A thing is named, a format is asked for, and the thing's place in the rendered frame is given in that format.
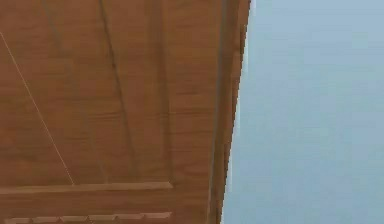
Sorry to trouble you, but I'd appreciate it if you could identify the brown wooden room door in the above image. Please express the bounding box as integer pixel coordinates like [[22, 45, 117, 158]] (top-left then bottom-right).
[[0, 0, 252, 224]]

